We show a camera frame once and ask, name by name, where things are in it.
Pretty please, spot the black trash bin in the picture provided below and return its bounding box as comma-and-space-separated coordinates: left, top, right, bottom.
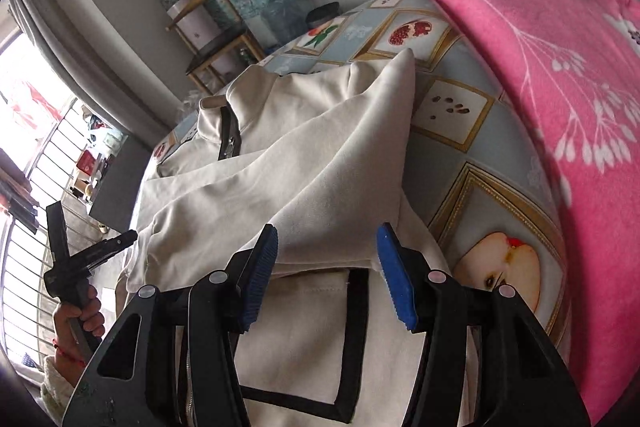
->
307, 3, 343, 28

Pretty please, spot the cream jacket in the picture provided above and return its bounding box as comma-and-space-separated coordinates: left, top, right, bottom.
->
115, 48, 476, 427

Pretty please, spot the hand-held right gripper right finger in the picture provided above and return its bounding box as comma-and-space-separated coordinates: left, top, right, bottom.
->
376, 222, 593, 427

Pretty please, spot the dark grey cabinet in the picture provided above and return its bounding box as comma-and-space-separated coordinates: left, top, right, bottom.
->
90, 134, 153, 228

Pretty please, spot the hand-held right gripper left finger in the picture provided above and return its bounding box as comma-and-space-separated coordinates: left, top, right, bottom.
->
62, 223, 279, 427

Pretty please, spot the wooden chair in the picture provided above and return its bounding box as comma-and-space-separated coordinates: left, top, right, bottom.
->
165, 0, 266, 96

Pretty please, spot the metal window railing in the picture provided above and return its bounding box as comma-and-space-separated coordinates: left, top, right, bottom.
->
0, 97, 126, 360

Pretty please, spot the fruit print bed sheet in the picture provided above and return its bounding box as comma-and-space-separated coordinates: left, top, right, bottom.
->
145, 0, 573, 358

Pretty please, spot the red white hanging cloth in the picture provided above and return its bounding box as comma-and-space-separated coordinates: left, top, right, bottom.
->
0, 79, 68, 128

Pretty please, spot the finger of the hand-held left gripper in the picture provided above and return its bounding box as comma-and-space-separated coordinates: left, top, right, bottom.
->
70, 229, 139, 273
46, 201, 71, 269

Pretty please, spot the grey curtain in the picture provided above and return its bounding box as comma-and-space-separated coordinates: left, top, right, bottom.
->
10, 0, 188, 148

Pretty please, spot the pink floral blanket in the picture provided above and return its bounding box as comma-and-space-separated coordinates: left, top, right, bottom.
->
395, 0, 640, 427

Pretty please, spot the clear empty water jug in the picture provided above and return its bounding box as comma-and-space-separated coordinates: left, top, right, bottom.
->
262, 0, 313, 50

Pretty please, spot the person's left hand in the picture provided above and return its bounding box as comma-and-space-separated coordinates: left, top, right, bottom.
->
52, 286, 107, 349

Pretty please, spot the person's left forearm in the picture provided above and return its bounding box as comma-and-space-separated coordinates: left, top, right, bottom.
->
40, 341, 97, 427

